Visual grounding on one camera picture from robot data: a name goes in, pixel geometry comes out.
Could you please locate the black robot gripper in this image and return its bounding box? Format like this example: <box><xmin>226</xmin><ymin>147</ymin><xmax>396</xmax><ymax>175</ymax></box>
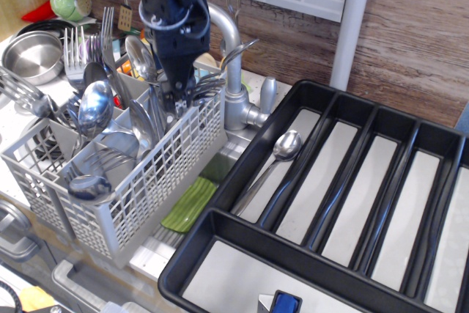
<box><xmin>139</xmin><ymin>0</ymin><xmax>210</xmax><ymax>116</ymax></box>

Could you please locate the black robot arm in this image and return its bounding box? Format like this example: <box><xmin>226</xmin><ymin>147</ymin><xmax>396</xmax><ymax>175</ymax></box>
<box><xmin>139</xmin><ymin>0</ymin><xmax>210</xmax><ymax>117</ymax></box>

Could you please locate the large steel spoon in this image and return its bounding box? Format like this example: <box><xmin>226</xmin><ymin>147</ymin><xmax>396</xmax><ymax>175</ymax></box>
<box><xmin>78</xmin><ymin>81</ymin><xmax>114</xmax><ymax>139</ymax></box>

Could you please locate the grey plastic cutlery basket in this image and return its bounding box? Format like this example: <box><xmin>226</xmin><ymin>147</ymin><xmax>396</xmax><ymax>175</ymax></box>
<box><xmin>0</xmin><ymin>48</ymin><xmax>227</xmax><ymax>270</ymax></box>

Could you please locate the steel spoon in tray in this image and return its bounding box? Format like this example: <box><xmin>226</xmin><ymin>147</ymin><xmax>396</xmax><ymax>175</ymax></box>
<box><xmin>231</xmin><ymin>130</ymin><xmax>303</xmax><ymax>216</ymax></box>

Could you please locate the steel spoon bowl front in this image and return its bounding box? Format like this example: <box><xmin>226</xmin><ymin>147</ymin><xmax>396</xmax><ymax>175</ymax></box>
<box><xmin>68</xmin><ymin>174</ymin><xmax>111</xmax><ymax>203</ymax></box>

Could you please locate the black cutlery tray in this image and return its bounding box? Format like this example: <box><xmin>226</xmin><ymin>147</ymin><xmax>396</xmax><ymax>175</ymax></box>
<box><xmin>158</xmin><ymin>81</ymin><xmax>468</xmax><ymax>312</ymax></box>

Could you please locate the silver toy faucet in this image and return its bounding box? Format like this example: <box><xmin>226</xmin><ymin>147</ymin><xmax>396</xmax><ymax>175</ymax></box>
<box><xmin>208</xmin><ymin>3</ymin><xmax>277</xmax><ymax>130</ymax></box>

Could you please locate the tall steel fork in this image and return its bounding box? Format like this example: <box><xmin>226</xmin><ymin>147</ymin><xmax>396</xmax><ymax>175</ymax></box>
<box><xmin>100</xmin><ymin>7</ymin><xmax>129</xmax><ymax>109</ymax></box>

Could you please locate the white plastic fork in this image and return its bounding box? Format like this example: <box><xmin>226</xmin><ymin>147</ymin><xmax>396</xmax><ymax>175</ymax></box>
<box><xmin>63</xmin><ymin>26</ymin><xmax>87</xmax><ymax>91</ymax></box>

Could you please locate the round steel pan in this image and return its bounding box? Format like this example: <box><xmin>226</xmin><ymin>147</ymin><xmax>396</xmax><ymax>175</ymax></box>
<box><xmin>1</xmin><ymin>31</ymin><xmax>64</xmax><ymax>86</ymax></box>

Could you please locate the green toy apple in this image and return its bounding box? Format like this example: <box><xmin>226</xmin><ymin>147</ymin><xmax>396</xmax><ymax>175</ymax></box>
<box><xmin>50</xmin><ymin>0</ymin><xmax>87</xmax><ymax>22</ymax></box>

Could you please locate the red toy pepper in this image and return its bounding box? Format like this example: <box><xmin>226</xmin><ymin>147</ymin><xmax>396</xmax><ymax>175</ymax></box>
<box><xmin>21</xmin><ymin>0</ymin><xmax>56</xmax><ymax>23</ymax></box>

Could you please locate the steel slotted spatula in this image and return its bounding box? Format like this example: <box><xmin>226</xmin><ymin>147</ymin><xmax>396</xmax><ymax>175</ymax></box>
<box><xmin>1</xmin><ymin>66</ymin><xmax>53</xmax><ymax>118</ymax></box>

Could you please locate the blue object at bottom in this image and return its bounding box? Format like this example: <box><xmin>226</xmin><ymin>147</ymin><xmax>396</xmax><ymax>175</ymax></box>
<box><xmin>270</xmin><ymin>290</ymin><xmax>302</xmax><ymax>313</ymax></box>

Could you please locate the grey metal post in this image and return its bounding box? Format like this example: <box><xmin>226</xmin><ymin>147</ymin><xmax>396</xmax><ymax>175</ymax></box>
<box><xmin>329</xmin><ymin>0</ymin><xmax>367</xmax><ymax>91</ymax></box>

